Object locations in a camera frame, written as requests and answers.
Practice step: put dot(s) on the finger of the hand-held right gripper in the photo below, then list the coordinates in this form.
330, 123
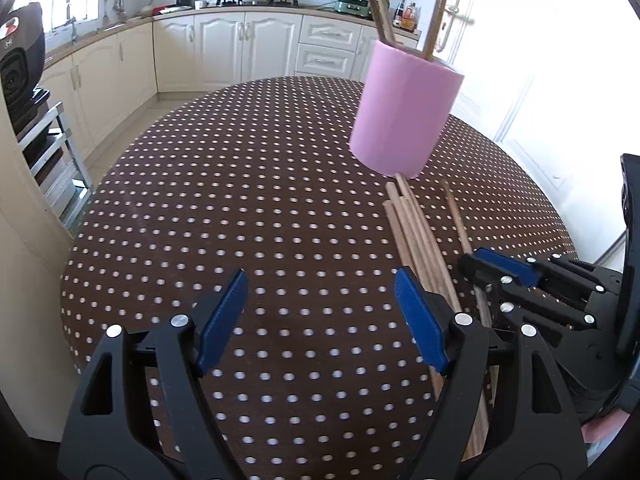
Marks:
515, 267
545, 305

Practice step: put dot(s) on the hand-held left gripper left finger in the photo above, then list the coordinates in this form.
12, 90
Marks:
222, 320

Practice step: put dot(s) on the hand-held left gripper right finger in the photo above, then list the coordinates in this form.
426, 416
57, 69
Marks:
420, 320

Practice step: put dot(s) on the pile of chopsticks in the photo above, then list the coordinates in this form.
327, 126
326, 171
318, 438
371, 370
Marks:
420, 245

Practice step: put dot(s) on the pink cylindrical cup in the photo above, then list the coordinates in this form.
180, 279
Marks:
400, 110

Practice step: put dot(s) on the brown polka-dot round table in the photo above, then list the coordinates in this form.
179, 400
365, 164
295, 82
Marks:
250, 185

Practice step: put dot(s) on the white door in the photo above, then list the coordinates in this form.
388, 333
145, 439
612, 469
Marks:
550, 85

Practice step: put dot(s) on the metal shelf rack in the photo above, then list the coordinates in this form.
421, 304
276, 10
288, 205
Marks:
57, 160

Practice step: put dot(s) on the cream lower kitchen cabinets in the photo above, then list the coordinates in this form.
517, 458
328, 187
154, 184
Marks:
225, 50

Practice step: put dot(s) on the row of condiment bottles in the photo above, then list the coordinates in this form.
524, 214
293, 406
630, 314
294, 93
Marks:
407, 15

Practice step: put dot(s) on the green electric cooking pot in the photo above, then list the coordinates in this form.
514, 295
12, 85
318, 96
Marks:
352, 4

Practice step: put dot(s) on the gas stove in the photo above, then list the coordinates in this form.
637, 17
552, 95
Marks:
260, 1

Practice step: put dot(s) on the black kitchen appliance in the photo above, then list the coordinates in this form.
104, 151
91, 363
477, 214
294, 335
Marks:
20, 65

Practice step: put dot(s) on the metal faucet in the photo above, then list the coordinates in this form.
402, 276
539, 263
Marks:
73, 27

